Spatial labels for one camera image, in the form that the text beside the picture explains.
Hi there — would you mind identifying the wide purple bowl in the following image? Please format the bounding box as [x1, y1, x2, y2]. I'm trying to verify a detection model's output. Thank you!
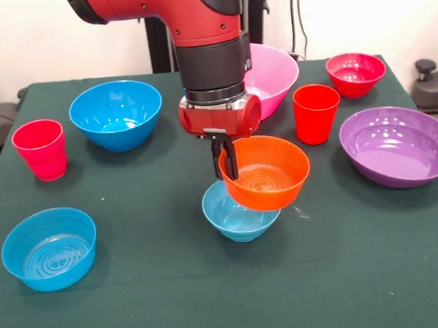
[336, 101, 438, 194]

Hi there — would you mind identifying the ribbed cyan bowl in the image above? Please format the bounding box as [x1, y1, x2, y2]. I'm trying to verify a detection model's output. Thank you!
[199, 174, 284, 245]

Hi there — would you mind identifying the large pink bowl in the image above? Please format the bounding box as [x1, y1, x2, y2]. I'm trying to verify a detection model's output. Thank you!
[239, 38, 305, 123]

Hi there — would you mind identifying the red cup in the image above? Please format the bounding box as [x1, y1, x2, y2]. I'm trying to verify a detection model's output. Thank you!
[291, 81, 346, 147]

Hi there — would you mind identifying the ribbed pink-red cup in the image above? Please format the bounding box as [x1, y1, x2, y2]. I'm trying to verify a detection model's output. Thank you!
[10, 116, 70, 185]

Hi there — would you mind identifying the orange bowl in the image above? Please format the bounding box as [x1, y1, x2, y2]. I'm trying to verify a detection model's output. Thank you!
[216, 131, 315, 215]

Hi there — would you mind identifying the dark green table cloth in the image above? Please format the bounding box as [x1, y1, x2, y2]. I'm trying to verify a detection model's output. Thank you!
[0, 47, 438, 328]

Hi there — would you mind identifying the deep blue bowl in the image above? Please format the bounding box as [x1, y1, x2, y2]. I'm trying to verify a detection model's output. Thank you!
[66, 76, 167, 157]

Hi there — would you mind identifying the black wall cable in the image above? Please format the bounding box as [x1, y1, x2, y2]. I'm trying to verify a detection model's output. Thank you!
[287, 0, 313, 62]

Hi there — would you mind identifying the small crimson bowl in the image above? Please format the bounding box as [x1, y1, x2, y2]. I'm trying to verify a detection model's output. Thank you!
[324, 50, 390, 102]

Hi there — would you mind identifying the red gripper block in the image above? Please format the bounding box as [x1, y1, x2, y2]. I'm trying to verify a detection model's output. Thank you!
[177, 89, 269, 186]

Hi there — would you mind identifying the flat-bottomed blue bowl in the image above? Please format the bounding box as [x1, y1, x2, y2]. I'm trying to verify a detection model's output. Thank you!
[0, 204, 102, 297]

